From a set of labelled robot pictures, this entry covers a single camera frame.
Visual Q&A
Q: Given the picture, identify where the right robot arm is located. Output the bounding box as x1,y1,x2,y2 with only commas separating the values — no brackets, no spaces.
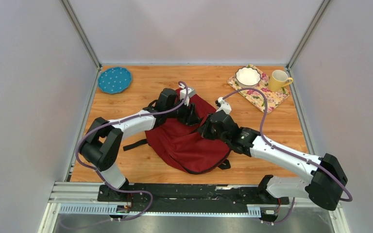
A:
201,110,352,211

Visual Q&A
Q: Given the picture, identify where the blue polka dot plate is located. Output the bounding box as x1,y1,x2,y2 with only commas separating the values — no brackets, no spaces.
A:
98,67,133,94

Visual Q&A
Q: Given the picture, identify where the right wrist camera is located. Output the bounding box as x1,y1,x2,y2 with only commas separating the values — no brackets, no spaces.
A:
215,97,232,115

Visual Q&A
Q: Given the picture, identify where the white scalloped bowl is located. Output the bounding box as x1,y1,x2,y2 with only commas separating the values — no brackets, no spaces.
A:
235,67,261,88

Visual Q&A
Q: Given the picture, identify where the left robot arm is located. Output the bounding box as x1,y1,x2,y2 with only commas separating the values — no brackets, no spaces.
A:
75,87,196,201

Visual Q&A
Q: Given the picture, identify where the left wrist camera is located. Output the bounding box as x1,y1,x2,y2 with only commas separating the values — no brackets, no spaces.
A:
179,87,196,106

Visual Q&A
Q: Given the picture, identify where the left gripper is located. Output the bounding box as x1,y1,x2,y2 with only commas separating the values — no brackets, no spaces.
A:
167,99,202,127

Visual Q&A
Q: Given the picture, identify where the red student backpack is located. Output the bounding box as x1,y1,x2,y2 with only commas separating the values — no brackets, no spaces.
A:
122,88,232,175

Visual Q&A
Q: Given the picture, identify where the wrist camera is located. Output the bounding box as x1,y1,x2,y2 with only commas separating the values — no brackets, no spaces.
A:
215,97,232,115
179,87,196,106

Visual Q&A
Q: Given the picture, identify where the yellow mug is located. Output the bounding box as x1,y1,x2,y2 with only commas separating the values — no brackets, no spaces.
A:
267,70,293,92

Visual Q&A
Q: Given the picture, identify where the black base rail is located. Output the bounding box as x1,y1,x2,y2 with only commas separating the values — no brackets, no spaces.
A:
97,183,290,221

